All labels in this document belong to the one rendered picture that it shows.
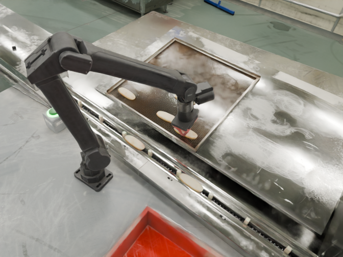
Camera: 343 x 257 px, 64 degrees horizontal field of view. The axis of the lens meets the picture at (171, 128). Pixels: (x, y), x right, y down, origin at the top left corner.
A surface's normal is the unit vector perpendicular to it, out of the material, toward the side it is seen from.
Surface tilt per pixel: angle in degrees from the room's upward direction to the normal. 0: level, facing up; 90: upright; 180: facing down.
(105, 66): 89
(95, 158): 90
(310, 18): 90
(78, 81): 0
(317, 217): 10
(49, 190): 0
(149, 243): 0
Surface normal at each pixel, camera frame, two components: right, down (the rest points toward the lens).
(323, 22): -0.63, 0.53
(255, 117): -0.04, -0.59
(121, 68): 0.44, 0.63
